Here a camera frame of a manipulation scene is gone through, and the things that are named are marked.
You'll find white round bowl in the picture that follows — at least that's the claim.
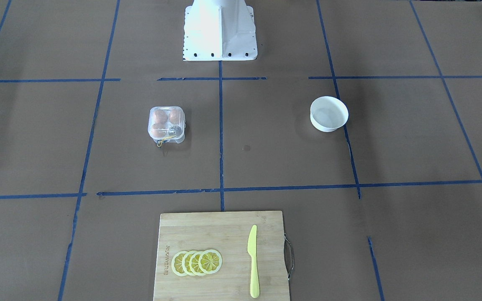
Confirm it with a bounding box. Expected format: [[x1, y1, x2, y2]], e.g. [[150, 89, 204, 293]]
[[310, 96, 349, 132]]

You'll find brown egg upper slot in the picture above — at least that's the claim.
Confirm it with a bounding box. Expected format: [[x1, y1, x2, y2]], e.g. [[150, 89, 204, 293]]
[[169, 109, 182, 125]]

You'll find bamboo cutting board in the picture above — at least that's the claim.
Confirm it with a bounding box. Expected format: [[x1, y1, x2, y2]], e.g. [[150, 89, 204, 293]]
[[153, 210, 290, 301]]

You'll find lemon slice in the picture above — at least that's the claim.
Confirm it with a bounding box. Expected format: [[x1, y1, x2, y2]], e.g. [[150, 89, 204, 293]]
[[189, 251, 206, 276], [171, 251, 188, 277], [198, 249, 223, 275], [182, 250, 197, 276]]

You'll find clear plastic egg box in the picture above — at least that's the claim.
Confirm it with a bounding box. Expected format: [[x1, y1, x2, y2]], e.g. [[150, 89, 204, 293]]
[[147, 105, 186, 148]]

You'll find yellow plastic knife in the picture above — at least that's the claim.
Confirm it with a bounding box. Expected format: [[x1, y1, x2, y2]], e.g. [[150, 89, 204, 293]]
[[247, 224, 260, 298]]

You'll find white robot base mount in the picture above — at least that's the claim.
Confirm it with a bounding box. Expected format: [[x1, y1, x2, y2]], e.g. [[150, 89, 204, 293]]
[[182, 0, 258, 61]]

